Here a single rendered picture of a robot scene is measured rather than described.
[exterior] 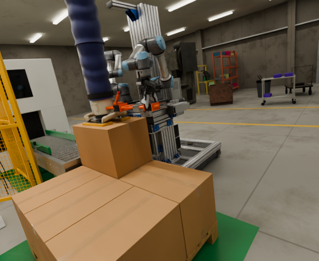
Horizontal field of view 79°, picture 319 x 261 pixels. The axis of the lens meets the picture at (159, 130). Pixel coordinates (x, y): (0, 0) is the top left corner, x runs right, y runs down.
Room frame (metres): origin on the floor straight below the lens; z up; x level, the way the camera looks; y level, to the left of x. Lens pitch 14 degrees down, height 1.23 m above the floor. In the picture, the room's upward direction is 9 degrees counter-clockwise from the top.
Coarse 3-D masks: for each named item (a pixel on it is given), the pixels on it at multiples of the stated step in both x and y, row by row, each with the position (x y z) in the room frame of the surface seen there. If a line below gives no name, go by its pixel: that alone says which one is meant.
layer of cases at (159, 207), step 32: (32, 192) 1.40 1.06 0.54; (64, 192) 1.32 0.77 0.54; (96, 192) 1.24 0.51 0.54; (128, 192) 1.18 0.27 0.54; (160, 192) 1.12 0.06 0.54; (192, 192) 1.07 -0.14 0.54; (32, 224) 0.99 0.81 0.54; (64, 224) 0.94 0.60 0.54; (96, 224) 0.90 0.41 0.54; (128, 224) 0.86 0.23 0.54; (160, 224) 0.85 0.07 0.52; (192, 224) 1.04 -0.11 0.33; (64, 256) 0.72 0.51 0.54; (96, 256) 0.69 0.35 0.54; (128, 256) 0.70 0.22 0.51; (160, 256) 0.83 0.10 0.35
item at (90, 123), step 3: (99, 120) 1.62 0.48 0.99; (84, 123) 1.73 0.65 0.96; (87, 123) 1.70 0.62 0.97; (90, 123) 1.68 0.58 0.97; (93, 123) 1.65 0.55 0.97; (96, 123) 1.62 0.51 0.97; (99, 123) 1.59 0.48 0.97; (102, 123) 1.56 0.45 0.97; (105, 123) 1.57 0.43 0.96; (108, 123) 1.57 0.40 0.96; (111, 123) 1.59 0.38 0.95; (102, 126) 1.54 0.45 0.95
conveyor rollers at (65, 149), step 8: (48, 136) 3.60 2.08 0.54; (56, 136) 3.46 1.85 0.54; (48, 144) 2.93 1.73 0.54; (56, 144) 2.85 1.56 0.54; (64, 144) 2.76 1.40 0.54; (72, 144) 2.67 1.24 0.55; (56, 152) 2.42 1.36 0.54; (64, 152) 2.34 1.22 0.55; (72, 152) 2.30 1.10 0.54; (64, 160) 2.05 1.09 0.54
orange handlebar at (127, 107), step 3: (114, 102) 2.07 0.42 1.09; (120, 102) 1.98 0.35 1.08; (123, 102) 1.96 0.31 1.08; (126, 105) 1.56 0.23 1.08; (129, 105) 1.48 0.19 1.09; (132, 105) 1.50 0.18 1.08; (156, 105) 1.30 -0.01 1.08; (108, 108) 1.65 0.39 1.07; (111, 108) 1.62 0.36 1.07; (123, 108) 1.51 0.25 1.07; (126, 108) 1.48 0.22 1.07; (129, 108) 1.46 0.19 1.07; (132, 108) 1.44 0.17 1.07; (141, 108) 1.37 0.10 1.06
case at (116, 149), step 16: (80, 128) 1.70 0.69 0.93; (96, 128) 1.50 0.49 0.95; (112, 128) 1.43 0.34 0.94; (128, 128) 1.53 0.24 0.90; (144, 128) 1.65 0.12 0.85; (80, 144) 1.75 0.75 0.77; (96, 144) 1.54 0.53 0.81; (112, 144) 1.41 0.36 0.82; (128, 144) 1.51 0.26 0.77; (144, 144) 1.63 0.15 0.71; (96, 160) 1.59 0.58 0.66; (112, 160) 1.41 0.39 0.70; (128, 160) 1.49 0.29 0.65; (144, 160) 1.61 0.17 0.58; (112, 176) 1.44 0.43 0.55
